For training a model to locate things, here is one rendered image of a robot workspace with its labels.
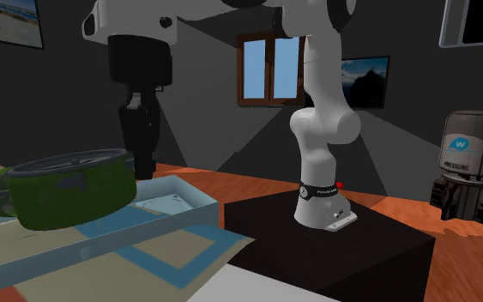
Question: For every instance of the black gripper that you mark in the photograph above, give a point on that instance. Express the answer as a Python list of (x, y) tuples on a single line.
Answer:
[(140, 60)]

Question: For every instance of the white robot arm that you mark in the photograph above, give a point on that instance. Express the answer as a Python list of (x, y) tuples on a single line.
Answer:
[(318, 167)]

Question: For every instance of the green pot with dark lid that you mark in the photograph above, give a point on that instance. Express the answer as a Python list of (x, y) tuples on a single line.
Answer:
[(73, 192)]

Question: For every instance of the pale blue glass table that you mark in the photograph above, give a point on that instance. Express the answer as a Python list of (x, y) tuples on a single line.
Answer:
[(170, 221)]

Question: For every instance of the brown framed window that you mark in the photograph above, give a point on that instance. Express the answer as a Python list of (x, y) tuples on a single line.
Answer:
[(270, 67)]

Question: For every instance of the blue beige red patterned rug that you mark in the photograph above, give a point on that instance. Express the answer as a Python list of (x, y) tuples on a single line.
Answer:
[(99, 276)]

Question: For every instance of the black robot stand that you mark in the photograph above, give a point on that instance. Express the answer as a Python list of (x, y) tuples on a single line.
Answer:
[(308, 251)]

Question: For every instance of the grey cylindrical tank appliance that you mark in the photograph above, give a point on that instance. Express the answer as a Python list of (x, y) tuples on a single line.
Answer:
[(471, 159)]

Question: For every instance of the beach wall picture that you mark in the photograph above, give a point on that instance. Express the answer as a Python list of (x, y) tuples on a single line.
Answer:
[(7, 19)]

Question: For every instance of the mountain wall picture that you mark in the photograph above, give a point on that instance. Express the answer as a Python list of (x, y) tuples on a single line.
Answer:
[(366, 83)]

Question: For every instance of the white framed dark wall panel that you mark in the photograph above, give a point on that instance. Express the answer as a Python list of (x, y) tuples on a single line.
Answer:
[(479, 21)]

